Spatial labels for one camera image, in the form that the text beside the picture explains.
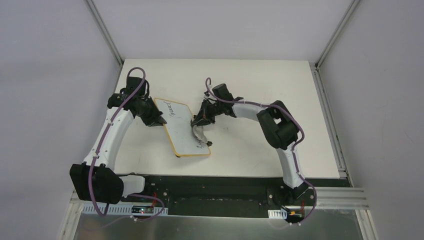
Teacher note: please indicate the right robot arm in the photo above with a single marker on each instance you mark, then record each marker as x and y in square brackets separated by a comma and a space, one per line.
[277, 124]

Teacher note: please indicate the left white slotted cable duct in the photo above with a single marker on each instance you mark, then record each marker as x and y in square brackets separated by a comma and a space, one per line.
[125, 209]

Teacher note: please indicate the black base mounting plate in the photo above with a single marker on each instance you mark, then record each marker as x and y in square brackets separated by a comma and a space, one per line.
[229, 197]

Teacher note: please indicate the right aluminium frame post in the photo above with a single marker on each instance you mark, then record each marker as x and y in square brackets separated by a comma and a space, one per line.
[316, 67]

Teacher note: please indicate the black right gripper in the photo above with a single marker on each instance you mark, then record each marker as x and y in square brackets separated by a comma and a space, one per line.
[204, 117]

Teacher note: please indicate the white slotted cable duct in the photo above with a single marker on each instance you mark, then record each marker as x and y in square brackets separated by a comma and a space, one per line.
[277, 214]
[125, 209]

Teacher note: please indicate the silver mesh eraser sponge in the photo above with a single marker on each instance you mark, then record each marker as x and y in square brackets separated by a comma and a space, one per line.
[198, 132]

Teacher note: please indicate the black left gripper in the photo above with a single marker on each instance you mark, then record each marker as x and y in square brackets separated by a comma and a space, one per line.
[151, 116]

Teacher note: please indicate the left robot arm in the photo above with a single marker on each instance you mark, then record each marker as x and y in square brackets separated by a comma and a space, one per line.
[95, 176]

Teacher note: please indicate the aluminium front frame rail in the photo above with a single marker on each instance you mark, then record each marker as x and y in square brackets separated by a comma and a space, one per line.
[339, 198]

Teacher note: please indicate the left aluminium frame post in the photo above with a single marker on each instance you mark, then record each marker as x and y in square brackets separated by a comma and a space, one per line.
[106, 35]

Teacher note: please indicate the aluminium frame post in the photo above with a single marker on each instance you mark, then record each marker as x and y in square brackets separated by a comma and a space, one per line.
[106, 35]
[316, 67]

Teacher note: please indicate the right white slotted cable duct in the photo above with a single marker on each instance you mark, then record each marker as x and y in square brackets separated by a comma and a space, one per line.
[277, 214]

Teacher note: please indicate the yellow framed small whiteboard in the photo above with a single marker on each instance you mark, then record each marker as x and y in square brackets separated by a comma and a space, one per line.
[178, 117]

